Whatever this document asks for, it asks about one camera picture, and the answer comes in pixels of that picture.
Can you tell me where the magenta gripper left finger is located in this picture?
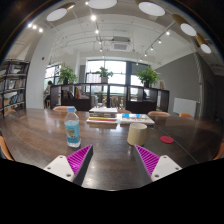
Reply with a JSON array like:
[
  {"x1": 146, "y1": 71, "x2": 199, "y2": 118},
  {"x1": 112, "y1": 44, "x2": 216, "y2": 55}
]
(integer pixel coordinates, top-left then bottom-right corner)
[{"x1": 44, "y1": 145, "x2": 93, "y2": 186}]

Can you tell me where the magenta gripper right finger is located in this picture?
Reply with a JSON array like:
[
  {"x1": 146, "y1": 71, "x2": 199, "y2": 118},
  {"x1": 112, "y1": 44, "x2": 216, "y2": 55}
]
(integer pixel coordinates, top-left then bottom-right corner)
[{"x1": 134, "y1": 145, "x2": 181, "y2": 185}]

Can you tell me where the clear plastic water bottle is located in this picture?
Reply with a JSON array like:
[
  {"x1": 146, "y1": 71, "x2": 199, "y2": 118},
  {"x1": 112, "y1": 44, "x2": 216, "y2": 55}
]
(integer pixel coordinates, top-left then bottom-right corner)
[{"x1": 64, "y1": 106, "x2": 81, "y2": 148}]

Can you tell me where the red round coaster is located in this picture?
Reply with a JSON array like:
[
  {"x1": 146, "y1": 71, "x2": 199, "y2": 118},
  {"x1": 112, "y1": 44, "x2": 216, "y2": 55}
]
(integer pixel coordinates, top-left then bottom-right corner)
[{"x1": 160, "y1": 136, "x2": 174, "y2": 144}]

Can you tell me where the cream ceramic cup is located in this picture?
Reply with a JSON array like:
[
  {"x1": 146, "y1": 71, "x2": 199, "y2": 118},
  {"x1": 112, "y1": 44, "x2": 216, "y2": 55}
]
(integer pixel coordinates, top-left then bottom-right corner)
[{"x1": 127, "y1": 123, "x2": 147, "y2": 146}]

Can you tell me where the orange chair far middle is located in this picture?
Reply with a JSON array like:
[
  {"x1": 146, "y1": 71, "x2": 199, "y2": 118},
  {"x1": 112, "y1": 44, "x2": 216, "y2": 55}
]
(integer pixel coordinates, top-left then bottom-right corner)
[{"x1": 148, "y1": 111, "x2": 171, "y2": 117}]

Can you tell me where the orange chair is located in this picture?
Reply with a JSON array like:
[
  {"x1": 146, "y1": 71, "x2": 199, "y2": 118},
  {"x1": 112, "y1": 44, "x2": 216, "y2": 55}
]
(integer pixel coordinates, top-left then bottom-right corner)
[
  {"x1": 148, "y1": 111, "x2": 171, "y2": 117},
  {"x1": 53, "y1": 106, "x2": 77, "y2": 112},
  {"x1": 179, "y1": 113, "x2": 193, "y2": 117},
  {"x1": 0, "y1": 136, "x2": 14, "y2": 161}
]

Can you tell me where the flat book with blue cover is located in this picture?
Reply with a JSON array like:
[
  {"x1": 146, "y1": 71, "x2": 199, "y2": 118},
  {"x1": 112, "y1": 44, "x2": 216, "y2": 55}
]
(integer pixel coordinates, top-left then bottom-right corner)
[{"x1": 118, "y1": 113, "x2": 154, "y2": 125}]

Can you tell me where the stack of books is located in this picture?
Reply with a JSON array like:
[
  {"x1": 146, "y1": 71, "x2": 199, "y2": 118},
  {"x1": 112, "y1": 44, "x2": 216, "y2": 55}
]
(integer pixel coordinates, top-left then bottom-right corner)
[{"x1": 87, "y1": 108, "x2": 118, "y2": 124}]

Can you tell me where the orange chair far right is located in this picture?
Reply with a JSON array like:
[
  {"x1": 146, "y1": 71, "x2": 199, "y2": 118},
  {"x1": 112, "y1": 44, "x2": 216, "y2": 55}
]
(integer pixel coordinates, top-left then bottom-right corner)
[{"x1": 179, "y1": 113, "x2": 193, "y2": 117}]

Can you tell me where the orange chair far left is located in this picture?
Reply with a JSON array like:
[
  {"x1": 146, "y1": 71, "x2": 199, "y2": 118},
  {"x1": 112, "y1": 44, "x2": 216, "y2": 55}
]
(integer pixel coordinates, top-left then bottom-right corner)
[{"x1": 53, "y1": 106, "x2": 77, "y2": 112}]

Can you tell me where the orange chair right corner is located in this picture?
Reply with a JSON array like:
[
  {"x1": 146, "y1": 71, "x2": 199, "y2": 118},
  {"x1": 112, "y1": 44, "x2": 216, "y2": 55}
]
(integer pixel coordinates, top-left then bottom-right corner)
[{"x1": 213, "y1": 141, "x2": 224, "y2": 160}]

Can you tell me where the orange chair near left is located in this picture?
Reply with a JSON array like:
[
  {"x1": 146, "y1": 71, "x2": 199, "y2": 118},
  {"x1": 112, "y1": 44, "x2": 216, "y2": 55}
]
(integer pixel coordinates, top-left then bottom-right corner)
[{"x1": 0, "y1": 136, "x2": 14, "y2": 161}]

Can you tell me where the dark low shelf divider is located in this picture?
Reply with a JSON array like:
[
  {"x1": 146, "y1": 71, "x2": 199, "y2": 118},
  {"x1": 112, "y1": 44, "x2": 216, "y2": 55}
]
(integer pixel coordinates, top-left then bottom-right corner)
[{"x1": 50, "y1": 83, "x2": 169, "y2": 113}]

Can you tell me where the seated person in background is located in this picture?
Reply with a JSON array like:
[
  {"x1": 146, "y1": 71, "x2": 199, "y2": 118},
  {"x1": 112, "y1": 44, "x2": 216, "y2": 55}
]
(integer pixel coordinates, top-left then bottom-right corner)
[{"x1": 44, "y1": 80, "x2": 53, "y2": 108}]

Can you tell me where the left potted plant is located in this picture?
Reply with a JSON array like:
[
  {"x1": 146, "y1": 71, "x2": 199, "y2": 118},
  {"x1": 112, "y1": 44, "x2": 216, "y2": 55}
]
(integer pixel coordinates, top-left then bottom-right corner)
[{"x1": 58, "y1": 64, "x2": 77, "y2": 84}]

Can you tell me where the potted plant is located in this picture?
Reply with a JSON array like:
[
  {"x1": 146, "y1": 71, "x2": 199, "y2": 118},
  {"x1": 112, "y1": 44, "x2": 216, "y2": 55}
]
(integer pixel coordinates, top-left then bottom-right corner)
[
  {"x1": 137, "y1": 67, "x2": 159, "y2": 88},
  {"x1": 96, "y1": 67, "x2": 113, "y2": 83},
  {"x1": 58, "y1": 64, "x2": 77, "y2": 84}
]

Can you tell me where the right potted plant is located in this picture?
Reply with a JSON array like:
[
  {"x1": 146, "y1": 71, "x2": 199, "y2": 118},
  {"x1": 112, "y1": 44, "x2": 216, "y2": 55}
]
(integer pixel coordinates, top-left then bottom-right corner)
[{"x1": 137, "y1": 67, "x2": 159, "y2": 88}]

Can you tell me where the middle potted plant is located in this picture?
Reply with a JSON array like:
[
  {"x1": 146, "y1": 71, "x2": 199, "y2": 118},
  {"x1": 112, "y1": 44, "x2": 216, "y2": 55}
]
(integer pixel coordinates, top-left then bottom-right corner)
[{"x1": 96, "y1": 67, "x2": 113, "y2": 83}]

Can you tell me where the tall bookshelf at left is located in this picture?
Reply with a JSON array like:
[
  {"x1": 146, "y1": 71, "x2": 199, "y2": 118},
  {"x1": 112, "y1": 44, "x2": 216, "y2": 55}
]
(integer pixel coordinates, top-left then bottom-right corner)
[{"x1": 0, "y1": 59, "x2": 30, "y2": 117}]

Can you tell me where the ceiling air conditioner unit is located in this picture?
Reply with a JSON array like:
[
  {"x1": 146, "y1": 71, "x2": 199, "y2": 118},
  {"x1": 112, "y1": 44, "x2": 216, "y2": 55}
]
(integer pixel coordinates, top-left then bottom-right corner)
[{"x1": 111, "y1": 36, "x2": 131, "y2": 51}]

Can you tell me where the white board against wall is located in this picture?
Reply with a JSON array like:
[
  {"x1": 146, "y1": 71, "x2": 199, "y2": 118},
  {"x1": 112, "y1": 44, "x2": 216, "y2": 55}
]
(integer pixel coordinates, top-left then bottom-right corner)
[{"x1": 173, "y1": 98, "x2": 197, "y2": 117}]

